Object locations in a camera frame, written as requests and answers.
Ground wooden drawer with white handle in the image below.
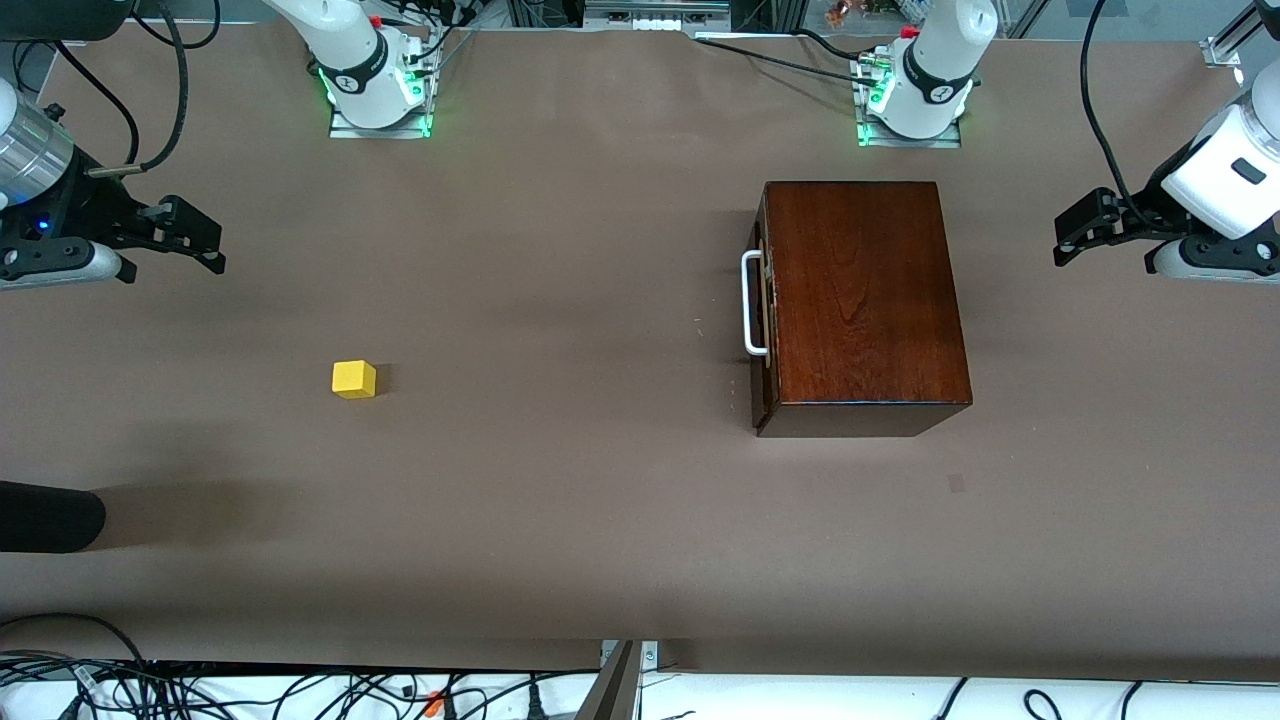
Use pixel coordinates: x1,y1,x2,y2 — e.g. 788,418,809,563
741,195,779,433

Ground dark wooden cabinet box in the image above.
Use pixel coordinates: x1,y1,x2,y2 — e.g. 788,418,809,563
752,181,973,438

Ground black padded cylinder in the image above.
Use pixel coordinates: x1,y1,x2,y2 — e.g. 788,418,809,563
0,480,107,554

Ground white power strip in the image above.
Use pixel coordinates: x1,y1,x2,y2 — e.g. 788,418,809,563
583,0,731,33

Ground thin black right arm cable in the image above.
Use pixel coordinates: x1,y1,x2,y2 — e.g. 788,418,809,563
10,40,139,166

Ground aluminium frame corner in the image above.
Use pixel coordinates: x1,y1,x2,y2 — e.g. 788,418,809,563
1200,0,1280,71

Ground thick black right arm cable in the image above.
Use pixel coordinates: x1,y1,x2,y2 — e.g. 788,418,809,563
86,0,193,181

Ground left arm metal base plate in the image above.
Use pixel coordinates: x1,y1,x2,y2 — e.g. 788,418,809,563
855,55,963,149

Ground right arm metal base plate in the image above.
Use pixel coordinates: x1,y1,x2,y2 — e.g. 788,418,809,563
328,55,436,141

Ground left arm base connector cables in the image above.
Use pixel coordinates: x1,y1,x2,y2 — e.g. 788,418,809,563
850,25,901,101

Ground arm base connector cables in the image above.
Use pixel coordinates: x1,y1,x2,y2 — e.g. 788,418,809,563
365,0,481,61
850,25,901,101

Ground right arm base connector cables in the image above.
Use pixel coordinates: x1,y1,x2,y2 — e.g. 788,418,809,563
365,0,481,61

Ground black cable on table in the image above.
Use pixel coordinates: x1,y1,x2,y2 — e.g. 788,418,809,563
695,36,881,87

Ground thick black looped cable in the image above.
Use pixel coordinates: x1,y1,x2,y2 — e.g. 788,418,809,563
0,612,151,666

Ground tangled black cables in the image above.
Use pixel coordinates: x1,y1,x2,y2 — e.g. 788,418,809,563
0,650,601,720

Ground aluminium profile bracket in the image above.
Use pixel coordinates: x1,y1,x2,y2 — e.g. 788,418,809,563
575,640,661,720

